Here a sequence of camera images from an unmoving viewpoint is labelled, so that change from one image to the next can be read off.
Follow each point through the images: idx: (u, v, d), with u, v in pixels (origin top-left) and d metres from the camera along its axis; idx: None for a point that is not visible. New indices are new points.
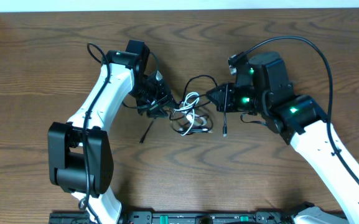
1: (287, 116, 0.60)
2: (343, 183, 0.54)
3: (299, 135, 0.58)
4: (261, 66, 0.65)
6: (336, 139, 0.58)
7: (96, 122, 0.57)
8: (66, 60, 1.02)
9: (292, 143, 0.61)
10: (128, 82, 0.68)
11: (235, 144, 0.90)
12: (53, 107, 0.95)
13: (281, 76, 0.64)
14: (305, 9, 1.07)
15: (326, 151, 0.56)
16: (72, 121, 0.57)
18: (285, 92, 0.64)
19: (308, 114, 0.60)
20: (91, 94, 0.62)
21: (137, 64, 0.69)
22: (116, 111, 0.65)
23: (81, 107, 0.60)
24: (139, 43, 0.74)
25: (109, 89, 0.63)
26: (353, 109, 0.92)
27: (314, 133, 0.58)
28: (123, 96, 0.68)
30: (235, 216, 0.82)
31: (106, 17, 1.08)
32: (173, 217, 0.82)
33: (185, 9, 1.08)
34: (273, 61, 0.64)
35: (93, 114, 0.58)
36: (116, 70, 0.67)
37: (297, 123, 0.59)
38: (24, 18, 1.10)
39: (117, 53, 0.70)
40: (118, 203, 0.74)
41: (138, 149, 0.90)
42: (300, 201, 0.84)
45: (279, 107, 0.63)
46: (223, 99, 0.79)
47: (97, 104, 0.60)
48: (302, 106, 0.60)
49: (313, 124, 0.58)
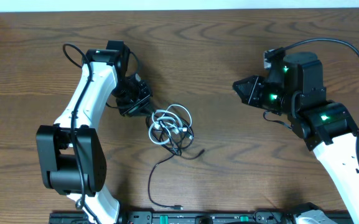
1: (317, 124, 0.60)
2: None
3: (326, 145, 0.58)
4: (296, 66, 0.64)
6: None
7: (83, 120, 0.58)
8: (66, 60, 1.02)
9: (315, 151, 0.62)
10: (111, 78, 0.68)
11: (234, 144, 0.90)
12: (54, 107, 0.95)
13: (317, 79, 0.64)
14: (305, 9, 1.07)
15: (351, 167, 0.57)
16: (59, 122, 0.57)
18: (317, 98, 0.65)
19: (339, 124, 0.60)
20: (75, 95, 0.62)
21: (117, 60, 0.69)
22: (102, 108, 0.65)
23: (66, 107, 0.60)
24: (119, 43, 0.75)
25: (93, 86, 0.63)
26: (353, 109, 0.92)
27: (341, 145, 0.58)
28: (108, 93, 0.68)
30: (235, 216, 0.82)
31: (106, 17, 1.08)
32: (173, 217, 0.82)
33: (185, 9, 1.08)
34: (310, 62, 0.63)
35: (79, 112, 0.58)
36: (96, 66, 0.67)
37: (325, 132, 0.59)
38: (24, 18, 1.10)
39: (96, 51, 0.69)
40: (116, 201, 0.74)
41: (137, 149, 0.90)
42: (299, 201, 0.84)
45: (309, 113, 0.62)
46: (251, 90, 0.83)
47: (83, 103, 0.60)
48: (333, 114, 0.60)
49: (341, 137, 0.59)
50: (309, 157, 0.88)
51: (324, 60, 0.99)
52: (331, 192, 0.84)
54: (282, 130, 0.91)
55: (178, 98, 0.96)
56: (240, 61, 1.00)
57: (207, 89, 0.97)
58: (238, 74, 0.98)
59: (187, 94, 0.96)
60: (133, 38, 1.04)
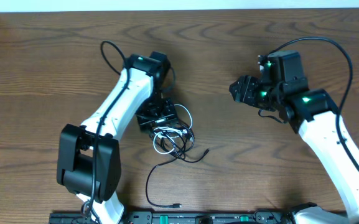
1: (298, 103, 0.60)
2: (346, 172, 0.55)
3: (308, 123, 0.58)
4: (277, 58, 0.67)
6: (343, 130, 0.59)
7: (109, 129, 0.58)
8: (66, 61, 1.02)
9: (300, 132, 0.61)
10: (147, 88, 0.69)
11: (235, 144, 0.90)
12: (53, 107, 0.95)
13: (297, 69, 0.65)
14: (305, 9, 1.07)
15: (332, 140, 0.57)
16: (86, 124, 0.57)
18: (298, 86, 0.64)
19: (320, 106, 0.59)
20: (109, 99, 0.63)
21: (158, 71, 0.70)
22: (129, 118, 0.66)
23: (97, 111, 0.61)
24: (162, 53, 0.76)
25: (127, 95, 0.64)
26: (353, 109, 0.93)
27: (323, 122, 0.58)
28: (139, 103, 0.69)
30: (235, 216, 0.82)
31: (106, 17, 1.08)
32: (173, 217, 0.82)
33: (185, 9, 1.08)
34: (290, 54, 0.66)
35: (107, 119, 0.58)
36: (137, 75, 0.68)
37: (307, 112, 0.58)
38: (24, 18, 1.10)
39: (139, 58, 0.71)
40: (120, 205, 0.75)
41: (138, 149, 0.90)
42: (299, 201, 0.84)
45: (292, 96, 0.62)
46: (246, 90, 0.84)
47: (112, 111, 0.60)
48: (315, 97, 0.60)
49: (324, 115, 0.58)
50: (309, 158, 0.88)
51: (323, 60, 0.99)
52: (330, 191, 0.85)
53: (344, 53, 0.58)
54: (282, 130, 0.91)
55: (177, 98, 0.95)
56: (241, 61, 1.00)
57: (207, 89, 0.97)
58: (238, 74, 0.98)
59: (188, 94, 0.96)
60: (133, 38, 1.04)
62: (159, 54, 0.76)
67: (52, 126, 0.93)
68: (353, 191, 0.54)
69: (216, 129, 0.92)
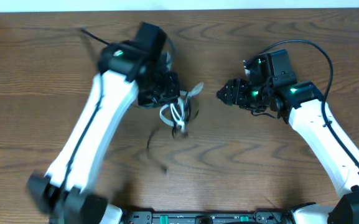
1: (286, 94, 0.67)
2: (333, 151, 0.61)
3: (295, 109, 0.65)
4: (266, 55, 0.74)
6: (329, 115, 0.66)
7: (78, 170, 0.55)
8: (66, 61, 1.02)
9: (289, 121, 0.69)
10: (125, 101, 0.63)
11: (234, 144, 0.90)
12: (53, 107, 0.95)
13: (284, 65, 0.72)
14: (305, 9, 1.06)
15: (318, 123, 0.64)
16: (52, 172, 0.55)
18: (287, 79, 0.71)
19: (307, 96, 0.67)
20: (81, 125, 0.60)
21: (142, 65, 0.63)
22: (107, 140, 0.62)
23: (65, 150, 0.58)
24: (152, 30, 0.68)
25: (100, 117, 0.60)
26: (353, 109, 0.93)
27: (309, 108, 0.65)
28: (117, 119, 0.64)
30: (235, 216, 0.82)
31: (106, 17, 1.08)
32: (173, 217, 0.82)
33: (185, 9, 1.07)
34: (278, 51, 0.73)
35: (74, 163, 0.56)
36: (110, 87, 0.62)
37: (294, 101, 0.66)
38: (23, 18, 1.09)
39: (117, 53, 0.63)
40: (117, 211, 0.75)
41: (138, 149, 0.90)
42: (299, 201, 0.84)
45: (280, 88, 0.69)
46: (236, 92, 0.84)
47: (80, 149, 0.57)
48: (302, 88, 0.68)
49: (310, 102, 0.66)
50: (309, 158, 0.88)
51: (324, 60, 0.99)
52: (330, 191, 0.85)
53: (317, 45, 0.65)
54: (282, 130, 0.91)
55: None
56: (241, 61, 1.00)
57: (207, 89, 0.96)
58: (238, 74, 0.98)
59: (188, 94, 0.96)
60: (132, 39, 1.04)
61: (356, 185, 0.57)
62: (144, 40, 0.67)
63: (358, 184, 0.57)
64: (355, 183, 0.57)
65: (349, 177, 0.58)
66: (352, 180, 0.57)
67: (52, 127, 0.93)
68: (340, 167, 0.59)
69: (215, 129, 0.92)
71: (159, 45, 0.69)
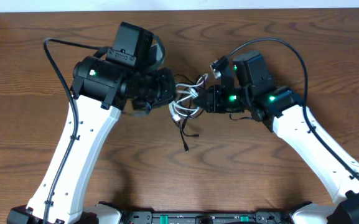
1: (266, 103, 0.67)
2: (322, 157, 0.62)
3: (278, 119, 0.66)
4: (242, 62, 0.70)
6: (312, 120, 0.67)
7: (58, 205, 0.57)
8: (66, 61, 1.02)
9: (274, 129, 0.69)
10: (106, 126, 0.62)
11: (234, 144, 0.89)
12: (53, 107, 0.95)
13: (261, 70, 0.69)
14: (305, 9, 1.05)
15: (302, 130, 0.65)
16: (33, 206, 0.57)
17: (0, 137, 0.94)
18: (265, 86, 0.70)
19: (287, 103, 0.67)
20: (59, 155, 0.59)
21: (123, 83, 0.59)
22: (92, 165, 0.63)
23: (43, 183, 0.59)
24: (133, 37, 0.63)
25: (78, 147, 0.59)
26: (353, 110, 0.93)
27: (291, 116, 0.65)
28: (102, 142, 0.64)
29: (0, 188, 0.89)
30: (235, 216, 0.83)
31: (106, 17, 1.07)
32: (173, 218, 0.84)
33: (185, 9, 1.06)
34: (254, 57, 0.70)
35: (55, 197, 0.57)
36: (84, 113, 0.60)
37: (275, 109, 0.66)
38: (23, 18, 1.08)
39: (93, 72, 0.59)
40: (115, 214, 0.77)
41: (137, 149, 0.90)
42: (299, 201, 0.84)
45: (259, 97, 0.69)
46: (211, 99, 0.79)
47: (60, 184, 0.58)
48: (281, 96, 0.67)
49: (291, 109, 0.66)
50: None
51: (324, 60, 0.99)
52: None
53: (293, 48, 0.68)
54: None
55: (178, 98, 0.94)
56: None
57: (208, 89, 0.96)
58: None
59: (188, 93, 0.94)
60: None
61: (349, 189, 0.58)
62: (123, 48, 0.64)
63: (351, 188, 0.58)
64: (349, 188, 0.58)
65: (341, 182, 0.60)
66: (345, 185, 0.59)
67: (52, 127, 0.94)
68: (330, 173, 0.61)
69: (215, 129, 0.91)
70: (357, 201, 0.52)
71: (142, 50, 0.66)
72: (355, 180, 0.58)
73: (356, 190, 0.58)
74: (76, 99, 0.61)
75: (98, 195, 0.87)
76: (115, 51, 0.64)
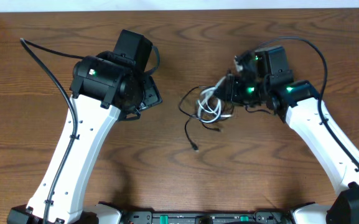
1: (282, 93, 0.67)
2: (331, 148, 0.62)
3: (292, 109, 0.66)
4: (264, 53, 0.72)
6: (325, 113, 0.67)
7: (58, 205, 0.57)
8: (66, 61, 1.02)
9: (286, 121, 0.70)
10: (106, 125, 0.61)
11: (235, 144, 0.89)
12: (53, 107, 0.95)
13: (281, 62, 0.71)
14: (305, 9, 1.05)
15: (315, 121, 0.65)
16: (33, 206, 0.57)
17: (0, 137, 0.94)
18: (284, 78, 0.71)
19: (303, 95, 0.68)
20: (59, 155, 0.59)
21: (122, 82, 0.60)
22: (92, 165, 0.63)
23: (44, 182, 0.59)
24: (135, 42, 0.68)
25: (78, 146, 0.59)
26: (353, 110, 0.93)
27: (305, 107, 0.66)
28: (102, 141, 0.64)
29: None
30: (235, 216, 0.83)
31: (106, 17, 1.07)
32: (173, 218, 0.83)
33: (185, 9, 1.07)
34: (275, 49, 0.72)
35: (55, 196, 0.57)
36: (84, 112, 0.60)
37: (290, 99, 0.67)
38: (23, 18, 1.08)
39: (91, 71, 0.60)
40: (115, 214, 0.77)
41: (137, 149, 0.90)
42: (299, 201, 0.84)
45: (277, 88, 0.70)
46: (229, 90, 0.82)
47: (60, 183, 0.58)
48: (298, 88, 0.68)
49: (306, 101, 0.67)
50: (309, 158, 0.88)
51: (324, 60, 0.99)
52: (330, 191, 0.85)
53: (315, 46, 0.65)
54: (282, 129, 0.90)
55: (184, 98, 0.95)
56: None
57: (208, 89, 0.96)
58: None
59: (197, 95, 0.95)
60: None
61: (353, 182, 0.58)
62: (126, 51, 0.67)
63: (354, 180, 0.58)
64: (352, 180, 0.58)
65: (346, 174, 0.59)
66: (349, 177, 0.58)
67: (52, 126, 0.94)
68: (336, 164, 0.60)
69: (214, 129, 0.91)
70: None
71: (144, 56, 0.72)
72: None
73: None
74: (75, 99, 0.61)
75: (98, 195, 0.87)
76: (115, 55, 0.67)
